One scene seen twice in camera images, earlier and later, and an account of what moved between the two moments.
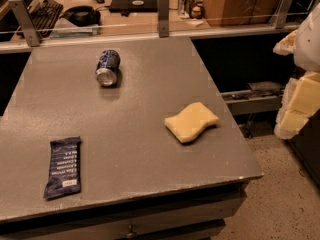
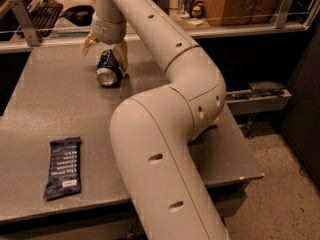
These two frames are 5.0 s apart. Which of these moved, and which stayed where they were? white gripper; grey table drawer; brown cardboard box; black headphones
Moved: white gripper
Stayed: brown cardboard box; black headphones; grey table drawer
